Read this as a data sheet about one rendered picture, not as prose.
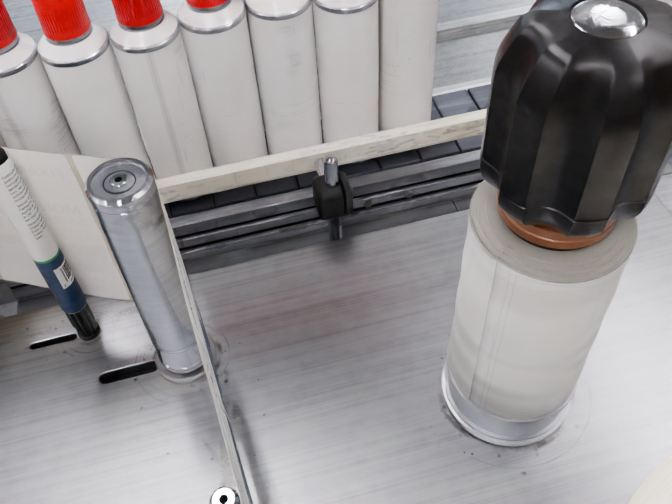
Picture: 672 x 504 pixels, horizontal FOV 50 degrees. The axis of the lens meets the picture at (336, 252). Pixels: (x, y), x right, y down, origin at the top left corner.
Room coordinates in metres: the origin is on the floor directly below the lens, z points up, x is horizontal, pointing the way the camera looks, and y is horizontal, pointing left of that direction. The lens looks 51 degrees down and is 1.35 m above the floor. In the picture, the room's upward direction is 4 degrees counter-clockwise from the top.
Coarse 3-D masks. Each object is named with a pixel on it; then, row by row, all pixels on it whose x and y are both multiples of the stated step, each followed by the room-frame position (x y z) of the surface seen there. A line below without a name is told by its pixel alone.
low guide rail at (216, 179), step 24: (432, 120) 0.50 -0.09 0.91; (456, 120) 0.49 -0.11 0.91; (480, 120) 0.49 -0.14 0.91; (336, 144) 0.47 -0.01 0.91; (360, 144) 0.47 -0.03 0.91; (384, 144) 0.48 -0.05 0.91; (408, 144) 0.48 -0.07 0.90; (432, 144) 0.48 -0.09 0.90; (216, 168) 0.45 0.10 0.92; (240, 168) 0.45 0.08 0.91; (264, 168) 0.45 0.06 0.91; (288, 168) 0.46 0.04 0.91; (312, 168) 0.46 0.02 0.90; (168, 192) 0.44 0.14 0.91; (192, 192) 0.44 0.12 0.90
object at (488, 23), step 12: (504, 12) 0.58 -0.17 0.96; (516, 12) 0.58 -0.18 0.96; (444, 24) 0.57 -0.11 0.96; (456, 24) 0.57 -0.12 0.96; (468, 24) 0.57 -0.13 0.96; (480, 24) 0.57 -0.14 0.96; (492, 24) 0.57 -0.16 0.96; (504, 24) 0.57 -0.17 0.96; (444, 36) 0.56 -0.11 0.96; (456, 36) 0.57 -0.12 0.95; (468, 36) 0.57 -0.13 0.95
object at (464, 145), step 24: (432, 96) 0.57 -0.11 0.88; (456, 96) 0.57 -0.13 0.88; (480, 96) 0.57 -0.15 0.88; (456, 144) 0.50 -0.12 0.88; (480, 144) 0.50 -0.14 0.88; (360, 168) 0.48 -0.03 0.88; (384, 168) 0.48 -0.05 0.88; (216, 192) 0.46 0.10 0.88; (240, 192) 0.46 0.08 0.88; (264, 192) 0.46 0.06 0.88; (168, 216) 0.44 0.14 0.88
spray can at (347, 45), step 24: (336, 0) 0.49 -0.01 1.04; (360, 0) 0.49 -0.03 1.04; (336, 24) 0.48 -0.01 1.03; (360, 24) 0.48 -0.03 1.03; (336, 48) 0.48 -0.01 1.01; (360, 48) 0.48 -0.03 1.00; (336, 72) 0.49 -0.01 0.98; (360, 72) 0.48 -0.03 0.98; (336, 96) 0.49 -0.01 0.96; (360, 96) 0.48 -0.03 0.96; (336, 120) 0.49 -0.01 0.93; (360, 120) 0.48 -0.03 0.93
